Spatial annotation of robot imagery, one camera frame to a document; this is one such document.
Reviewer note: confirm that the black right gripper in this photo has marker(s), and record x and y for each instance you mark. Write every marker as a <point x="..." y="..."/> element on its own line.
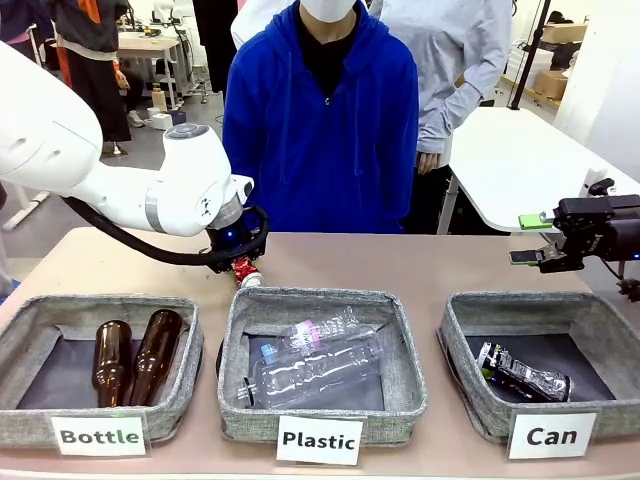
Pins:
<point x="600" y="227"/>

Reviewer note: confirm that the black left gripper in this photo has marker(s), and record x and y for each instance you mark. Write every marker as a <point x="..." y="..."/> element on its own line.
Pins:
<point x="234" y="237"/>

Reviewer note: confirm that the crushed red can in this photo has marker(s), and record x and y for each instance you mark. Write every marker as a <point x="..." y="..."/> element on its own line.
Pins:
<point x="246" y="272"/>

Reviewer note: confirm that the brown glass bottle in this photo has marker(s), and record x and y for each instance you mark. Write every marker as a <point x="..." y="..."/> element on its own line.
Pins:
<point x="155" y="350"/>
<point x="111" y="360"/>

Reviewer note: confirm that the clear plastic bottle pink label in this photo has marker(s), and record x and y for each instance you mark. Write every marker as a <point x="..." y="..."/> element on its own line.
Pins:
<point x="310" y="335"/>

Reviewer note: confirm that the crushed black can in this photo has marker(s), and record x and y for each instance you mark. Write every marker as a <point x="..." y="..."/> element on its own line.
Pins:
<point x="525" y="375"/>

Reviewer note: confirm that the large clear plastic bottle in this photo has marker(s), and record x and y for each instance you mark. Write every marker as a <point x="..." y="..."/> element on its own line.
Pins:
<point x="320" y="375"/>

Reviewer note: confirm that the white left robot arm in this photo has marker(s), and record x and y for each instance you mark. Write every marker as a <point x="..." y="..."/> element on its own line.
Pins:
<point x="50" y="150"/>

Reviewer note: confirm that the blue hoodie person's right forearm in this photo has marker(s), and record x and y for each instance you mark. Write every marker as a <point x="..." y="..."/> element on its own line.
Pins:
<point x="244" y="192"/>

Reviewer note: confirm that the blue hoodie person's left forearm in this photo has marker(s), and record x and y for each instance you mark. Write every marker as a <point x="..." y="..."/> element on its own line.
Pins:
<point x="395" y="192"/>

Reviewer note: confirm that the grey fabric basket can label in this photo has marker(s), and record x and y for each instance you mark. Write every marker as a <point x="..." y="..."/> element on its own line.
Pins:
<point x="540" y="320"/>

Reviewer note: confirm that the grey fabric basket plastic label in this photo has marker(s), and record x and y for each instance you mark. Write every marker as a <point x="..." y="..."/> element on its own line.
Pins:
<point x="400" y="360"/>

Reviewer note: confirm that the grey fabric basket bottle label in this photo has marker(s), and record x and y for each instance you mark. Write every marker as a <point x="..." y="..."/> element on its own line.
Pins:
<point x="65" y="360"/>

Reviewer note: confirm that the white sign reading Can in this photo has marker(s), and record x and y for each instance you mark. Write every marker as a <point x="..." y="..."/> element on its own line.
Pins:
<point x="551" y="435"/>

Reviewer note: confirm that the grey hoodie person's hand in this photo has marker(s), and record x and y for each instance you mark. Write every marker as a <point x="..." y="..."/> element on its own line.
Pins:
<point x="430" y="162"/>

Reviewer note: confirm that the large white table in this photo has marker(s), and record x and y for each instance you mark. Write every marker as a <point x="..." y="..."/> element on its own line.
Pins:
<point x="515" y="160"/>

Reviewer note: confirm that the person in blue hoodie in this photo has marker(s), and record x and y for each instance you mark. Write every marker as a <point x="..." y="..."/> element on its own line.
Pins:
<point x="320" y="150"/>

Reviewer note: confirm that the large cardboard box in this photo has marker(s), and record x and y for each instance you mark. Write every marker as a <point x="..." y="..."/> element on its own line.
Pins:
<point x="551" y="84"/>

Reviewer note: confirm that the white box on floor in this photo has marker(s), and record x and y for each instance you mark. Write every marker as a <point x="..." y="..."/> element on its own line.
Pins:
<point x="161" y="121"/>

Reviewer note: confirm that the white sneaker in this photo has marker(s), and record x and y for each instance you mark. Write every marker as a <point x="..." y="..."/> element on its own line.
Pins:
<point x="136" y="120"/>

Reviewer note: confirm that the black metal pole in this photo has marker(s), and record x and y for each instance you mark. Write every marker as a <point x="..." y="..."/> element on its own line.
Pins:
<point x="527" y="55"/>

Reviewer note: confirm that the white sign reading Plastic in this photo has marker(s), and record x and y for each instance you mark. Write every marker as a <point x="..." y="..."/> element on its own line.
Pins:
<point x="319" y="440"/>

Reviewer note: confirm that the person in grey hoodie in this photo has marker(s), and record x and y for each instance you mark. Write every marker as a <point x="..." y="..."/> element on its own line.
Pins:
<point x="450" y="50"/>

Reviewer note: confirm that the white desk foot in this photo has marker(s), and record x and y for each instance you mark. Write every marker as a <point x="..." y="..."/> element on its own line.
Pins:
<point x="22" y="210"/>

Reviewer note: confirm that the small cardboard box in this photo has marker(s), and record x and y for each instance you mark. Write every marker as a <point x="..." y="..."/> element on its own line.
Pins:
<point x="565" y="33"/>

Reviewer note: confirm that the white sign reading Bottle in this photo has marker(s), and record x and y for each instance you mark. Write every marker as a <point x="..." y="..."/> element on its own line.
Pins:
<point x="99" y="436"/>

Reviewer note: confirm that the black garment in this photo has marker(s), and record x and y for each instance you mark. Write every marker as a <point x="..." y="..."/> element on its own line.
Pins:
<point x="215" y="40"/>

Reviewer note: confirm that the light wooden background table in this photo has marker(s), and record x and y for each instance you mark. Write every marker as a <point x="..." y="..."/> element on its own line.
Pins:
<point x="150" y="47"/>

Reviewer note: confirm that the person in black and orange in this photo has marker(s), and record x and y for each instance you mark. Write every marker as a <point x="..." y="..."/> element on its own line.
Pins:
<point x="95" y="60"/>

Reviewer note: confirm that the white face mask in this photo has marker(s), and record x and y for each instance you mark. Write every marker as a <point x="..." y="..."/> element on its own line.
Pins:
<point x="330" y="9"/>

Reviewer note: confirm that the person in dark purple clothes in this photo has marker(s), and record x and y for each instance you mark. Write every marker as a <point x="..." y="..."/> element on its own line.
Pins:
<point x="22" y="25"/>

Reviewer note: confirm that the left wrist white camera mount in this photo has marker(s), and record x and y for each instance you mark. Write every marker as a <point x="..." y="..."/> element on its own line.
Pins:
<point x="244" y="189"/>

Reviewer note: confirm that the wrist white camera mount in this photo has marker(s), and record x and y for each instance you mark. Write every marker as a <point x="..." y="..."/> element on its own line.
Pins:
<point x="602" y="187"/>
<point x="244" y="189"/>

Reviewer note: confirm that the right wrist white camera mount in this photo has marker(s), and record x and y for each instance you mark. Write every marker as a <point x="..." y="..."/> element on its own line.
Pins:
<point x="602" y="187"/>

